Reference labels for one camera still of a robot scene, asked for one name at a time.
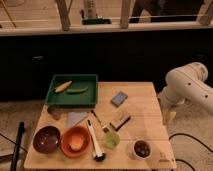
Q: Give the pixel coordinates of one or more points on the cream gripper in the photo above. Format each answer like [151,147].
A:
[168,113]

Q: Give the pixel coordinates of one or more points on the blue sponge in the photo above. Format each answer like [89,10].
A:
[119,98]

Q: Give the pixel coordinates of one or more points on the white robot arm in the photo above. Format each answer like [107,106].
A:
[185,83]

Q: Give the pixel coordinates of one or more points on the yellow ball in bowl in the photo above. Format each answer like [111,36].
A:
[76,145]

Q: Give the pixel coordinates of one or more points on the orange bowl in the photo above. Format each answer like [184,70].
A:
[75,133]

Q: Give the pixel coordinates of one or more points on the purple bowl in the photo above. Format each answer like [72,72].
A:
[47,140]

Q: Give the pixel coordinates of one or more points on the wooden block with black stripe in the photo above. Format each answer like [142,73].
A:
[119,120]

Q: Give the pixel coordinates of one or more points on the white cup with dark contents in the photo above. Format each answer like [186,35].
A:
[140,149]

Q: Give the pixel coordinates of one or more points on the green plastic cup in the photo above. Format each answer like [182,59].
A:
[111,140]

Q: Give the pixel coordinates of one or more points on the small metal spoon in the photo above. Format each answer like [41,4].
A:
[104,127]

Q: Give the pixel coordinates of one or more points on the green plastic tray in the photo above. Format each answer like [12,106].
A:
[80,100]

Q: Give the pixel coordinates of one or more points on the green pea pod toy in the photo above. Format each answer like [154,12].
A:
[76,91]

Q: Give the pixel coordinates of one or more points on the grey cloth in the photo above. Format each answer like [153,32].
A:
[73,118]

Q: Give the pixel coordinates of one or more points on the yellow corn cob toy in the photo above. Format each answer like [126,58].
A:
[62,87]

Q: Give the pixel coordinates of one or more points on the brown rock-like object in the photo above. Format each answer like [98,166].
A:
[54,111]

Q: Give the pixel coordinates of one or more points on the green object on shelf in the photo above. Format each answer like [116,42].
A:
[96,21]

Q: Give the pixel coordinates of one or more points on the black pole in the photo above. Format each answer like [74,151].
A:
[15,156]

